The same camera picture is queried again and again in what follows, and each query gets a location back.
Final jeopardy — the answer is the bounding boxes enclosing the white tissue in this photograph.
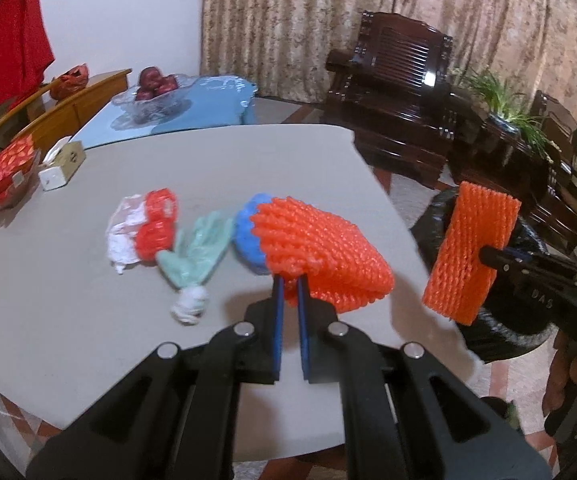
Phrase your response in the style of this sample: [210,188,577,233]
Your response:
[171,285,210,325]

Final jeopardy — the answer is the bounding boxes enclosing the blue coffee table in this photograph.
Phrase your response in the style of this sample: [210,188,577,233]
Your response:
[71,75,259,150]

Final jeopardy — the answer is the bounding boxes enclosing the blue soft item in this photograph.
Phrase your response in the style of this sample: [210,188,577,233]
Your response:
[233,193,272,276]

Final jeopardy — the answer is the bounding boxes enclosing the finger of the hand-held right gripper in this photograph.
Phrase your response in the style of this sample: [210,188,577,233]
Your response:
[477,244,532,271]

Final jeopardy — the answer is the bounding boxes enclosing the person's right hand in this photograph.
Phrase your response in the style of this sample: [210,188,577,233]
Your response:
[543,331,577,418]

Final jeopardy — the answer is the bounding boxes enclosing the dark wooden armchair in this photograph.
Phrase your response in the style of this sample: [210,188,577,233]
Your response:
[321,10,457,191]
[529,90,577,171]

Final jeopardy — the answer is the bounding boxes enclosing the black trash bin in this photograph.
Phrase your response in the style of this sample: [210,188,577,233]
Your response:
[411,187,562,363]

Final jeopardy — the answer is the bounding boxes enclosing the red cloth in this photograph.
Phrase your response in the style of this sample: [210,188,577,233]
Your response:
[0,0,55,123]

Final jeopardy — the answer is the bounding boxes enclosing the dark wooden side table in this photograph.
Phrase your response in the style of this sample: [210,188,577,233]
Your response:
[449,112,577,261]

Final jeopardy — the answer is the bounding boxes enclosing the green plastic bag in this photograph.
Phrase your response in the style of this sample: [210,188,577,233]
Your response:
[156,211,235,293]

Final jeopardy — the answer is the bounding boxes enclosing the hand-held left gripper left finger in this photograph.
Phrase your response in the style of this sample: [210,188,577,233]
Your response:
[26,276,285,480]

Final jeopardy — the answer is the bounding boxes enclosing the beige floral curtain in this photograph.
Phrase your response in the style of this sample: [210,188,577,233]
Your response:
[201,0,577,171]

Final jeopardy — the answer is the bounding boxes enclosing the red plastic bag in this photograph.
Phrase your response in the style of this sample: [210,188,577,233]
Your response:
[49,63,90,101]

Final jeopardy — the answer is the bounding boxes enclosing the wooden television cabinet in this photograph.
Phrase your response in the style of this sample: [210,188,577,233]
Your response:
[0,68,132,196]

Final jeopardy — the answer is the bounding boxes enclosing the orange foam fruit net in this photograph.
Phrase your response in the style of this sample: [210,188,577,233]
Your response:
[249,195,395,313]
[422,181,522,326]

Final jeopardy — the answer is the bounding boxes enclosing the green potted plant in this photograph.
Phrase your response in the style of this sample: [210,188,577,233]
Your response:
[456,67,552,153]

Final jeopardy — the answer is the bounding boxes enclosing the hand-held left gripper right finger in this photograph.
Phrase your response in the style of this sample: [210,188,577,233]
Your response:
[296,275,554,480]

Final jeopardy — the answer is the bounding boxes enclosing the glass fruit bowl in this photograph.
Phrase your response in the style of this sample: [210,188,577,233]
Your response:
[112,74,194,123]

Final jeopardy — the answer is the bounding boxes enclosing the white tissue box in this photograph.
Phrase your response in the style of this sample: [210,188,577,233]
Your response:
[38,136,86,192]

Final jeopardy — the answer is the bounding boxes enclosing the pile of red apples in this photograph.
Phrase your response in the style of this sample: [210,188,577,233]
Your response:
[135,66,179,101]

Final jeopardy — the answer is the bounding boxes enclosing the red white plastic wrapper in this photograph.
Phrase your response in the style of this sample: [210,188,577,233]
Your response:
[107,188,179,275]

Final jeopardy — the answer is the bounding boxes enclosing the red patterned gift packets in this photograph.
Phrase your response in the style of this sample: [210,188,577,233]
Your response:
[0,137,39,206]

